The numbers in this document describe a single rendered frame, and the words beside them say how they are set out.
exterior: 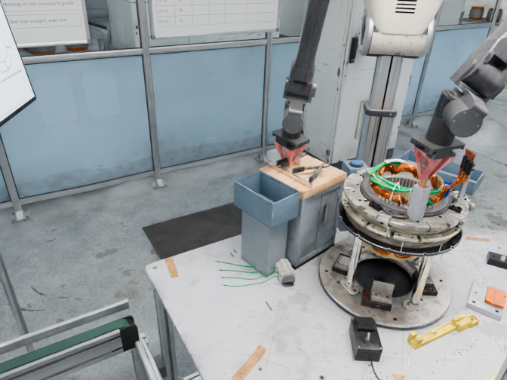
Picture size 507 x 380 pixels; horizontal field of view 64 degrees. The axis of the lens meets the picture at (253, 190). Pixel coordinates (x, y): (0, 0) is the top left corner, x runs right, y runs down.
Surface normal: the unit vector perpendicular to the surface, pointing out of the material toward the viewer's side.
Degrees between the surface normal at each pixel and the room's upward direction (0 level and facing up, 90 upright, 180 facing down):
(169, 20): 90
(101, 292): 0
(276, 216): 90
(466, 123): 93
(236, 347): 0
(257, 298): 0
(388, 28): 90
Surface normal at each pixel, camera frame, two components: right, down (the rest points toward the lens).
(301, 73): -0.16, 0.79
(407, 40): -0.11, 0.59
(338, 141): 0.51, 0.44
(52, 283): 0.04, -0.87
